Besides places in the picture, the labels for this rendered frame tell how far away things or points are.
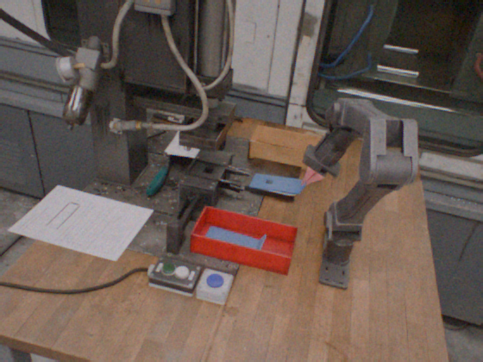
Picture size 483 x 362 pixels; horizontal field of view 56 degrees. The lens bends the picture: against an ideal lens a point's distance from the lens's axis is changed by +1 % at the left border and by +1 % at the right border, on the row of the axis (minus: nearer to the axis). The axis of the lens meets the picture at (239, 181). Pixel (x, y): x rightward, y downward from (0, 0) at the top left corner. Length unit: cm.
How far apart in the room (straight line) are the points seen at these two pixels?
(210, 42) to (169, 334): 66
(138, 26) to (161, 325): 67
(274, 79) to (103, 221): 90
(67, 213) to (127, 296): 34
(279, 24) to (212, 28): 67
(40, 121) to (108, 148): 114
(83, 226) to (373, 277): 75
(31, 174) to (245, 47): 142
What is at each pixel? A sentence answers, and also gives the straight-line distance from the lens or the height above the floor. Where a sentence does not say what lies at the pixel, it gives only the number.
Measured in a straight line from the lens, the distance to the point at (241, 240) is 118.
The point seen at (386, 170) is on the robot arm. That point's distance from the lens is 89.
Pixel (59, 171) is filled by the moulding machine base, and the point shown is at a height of 32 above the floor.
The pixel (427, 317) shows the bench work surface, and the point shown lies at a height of 90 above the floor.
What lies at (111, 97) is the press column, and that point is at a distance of 124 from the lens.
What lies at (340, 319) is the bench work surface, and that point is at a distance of 107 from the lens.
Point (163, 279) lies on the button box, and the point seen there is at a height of 93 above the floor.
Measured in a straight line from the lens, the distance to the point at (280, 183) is 126.
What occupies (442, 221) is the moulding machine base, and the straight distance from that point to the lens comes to 202.
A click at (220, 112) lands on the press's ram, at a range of 117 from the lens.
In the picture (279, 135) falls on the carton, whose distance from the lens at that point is 159.
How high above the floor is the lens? 171
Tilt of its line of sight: 35 degrees down
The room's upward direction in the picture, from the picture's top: 6 degrees clockwise
